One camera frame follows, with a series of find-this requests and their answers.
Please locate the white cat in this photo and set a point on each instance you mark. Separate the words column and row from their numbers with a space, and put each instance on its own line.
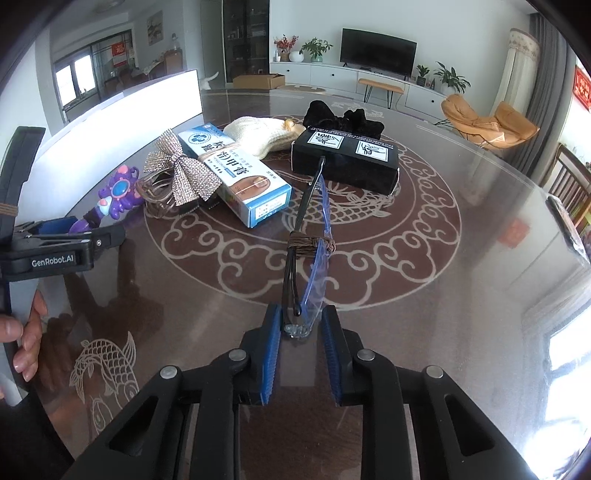
column 208, row 81

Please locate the red paper window sign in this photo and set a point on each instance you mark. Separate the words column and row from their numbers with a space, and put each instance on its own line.
column 119, row 54

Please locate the small potted plant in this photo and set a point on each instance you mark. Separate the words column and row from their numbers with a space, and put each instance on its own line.
column 422, row 76

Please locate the wooden bench with metal legs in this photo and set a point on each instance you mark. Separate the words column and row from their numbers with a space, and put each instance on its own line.
column 381, row 83

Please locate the purple toy wand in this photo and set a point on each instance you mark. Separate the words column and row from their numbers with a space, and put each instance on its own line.
column 117, row 191

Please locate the green potted plant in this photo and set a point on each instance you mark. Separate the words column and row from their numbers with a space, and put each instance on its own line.
column 316, row 48

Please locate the covered floor air conditioner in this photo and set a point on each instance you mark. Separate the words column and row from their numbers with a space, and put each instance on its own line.
column 519, row 69

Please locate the dark glass display cabinet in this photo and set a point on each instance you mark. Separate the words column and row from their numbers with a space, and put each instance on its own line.
column 244, row 41

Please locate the black television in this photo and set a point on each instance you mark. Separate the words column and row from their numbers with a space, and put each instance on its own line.
column 378, row 50

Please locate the black printed box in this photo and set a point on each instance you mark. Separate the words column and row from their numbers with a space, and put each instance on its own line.
column 351, row 161

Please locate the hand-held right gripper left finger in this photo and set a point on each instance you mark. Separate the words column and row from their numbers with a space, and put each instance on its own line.
column 271, row 355

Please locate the silver rhinestone bow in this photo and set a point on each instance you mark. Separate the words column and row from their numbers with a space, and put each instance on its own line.
column 184, row 168

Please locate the round beige cat pad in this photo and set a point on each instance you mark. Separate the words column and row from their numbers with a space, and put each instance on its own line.
column 300, row 88

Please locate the orange lounge chair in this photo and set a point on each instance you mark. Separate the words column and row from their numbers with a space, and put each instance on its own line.
column 503, row 122

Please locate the black plastic packet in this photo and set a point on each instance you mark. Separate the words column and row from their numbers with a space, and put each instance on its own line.
column 568, row 226

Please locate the white round vase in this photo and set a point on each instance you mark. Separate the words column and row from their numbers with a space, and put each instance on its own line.
column 296, row 57

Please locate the person's left hand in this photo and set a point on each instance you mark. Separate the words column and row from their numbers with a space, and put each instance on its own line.
column 30, row 337

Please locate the white foam board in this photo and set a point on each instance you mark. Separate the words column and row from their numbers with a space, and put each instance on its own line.
column 138, row 101

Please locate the blue and white carton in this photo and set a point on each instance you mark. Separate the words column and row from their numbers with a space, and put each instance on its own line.
column 240, row 177

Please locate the wooden side cabinet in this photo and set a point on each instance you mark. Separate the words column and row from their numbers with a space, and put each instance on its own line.
column 174, row 61

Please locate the framed wall painting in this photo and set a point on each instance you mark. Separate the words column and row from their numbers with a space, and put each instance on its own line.
column 154, row 27

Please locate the red wall hanging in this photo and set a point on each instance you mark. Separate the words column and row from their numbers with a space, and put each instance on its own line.
column 582, row 87

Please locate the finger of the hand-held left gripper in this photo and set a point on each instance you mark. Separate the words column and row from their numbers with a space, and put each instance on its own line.
column 55, row 226
column 108, row 237

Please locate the wooden chair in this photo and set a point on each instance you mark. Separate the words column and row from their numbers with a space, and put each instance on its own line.
column 572, row 180

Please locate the grey curtain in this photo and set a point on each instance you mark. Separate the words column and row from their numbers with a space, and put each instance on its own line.
column 554, row 92

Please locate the cardboard box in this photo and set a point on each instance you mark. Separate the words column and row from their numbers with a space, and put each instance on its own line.
column 256, row 81

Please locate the white television cabinet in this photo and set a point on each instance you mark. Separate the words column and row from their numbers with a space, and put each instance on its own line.
column 323, row 74

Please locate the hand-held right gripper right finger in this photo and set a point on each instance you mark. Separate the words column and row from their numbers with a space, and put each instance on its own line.
column 333, row 355

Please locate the black velvet scrunchie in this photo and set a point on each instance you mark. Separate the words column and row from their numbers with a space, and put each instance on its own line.
column 346, row 117

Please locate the clear blue glasses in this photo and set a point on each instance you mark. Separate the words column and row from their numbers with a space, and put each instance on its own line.
column 318, row 277

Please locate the cream knitted hat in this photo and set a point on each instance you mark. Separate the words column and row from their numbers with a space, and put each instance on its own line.
column 256, row 136

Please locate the black bar with brown band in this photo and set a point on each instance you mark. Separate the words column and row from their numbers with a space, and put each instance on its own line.
column 14, row 175

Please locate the red flower arrangement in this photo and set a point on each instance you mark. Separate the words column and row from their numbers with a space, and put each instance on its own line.
column 284, row 46

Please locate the large leafy potted plant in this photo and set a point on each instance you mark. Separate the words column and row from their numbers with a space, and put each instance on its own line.
column 452, row 78

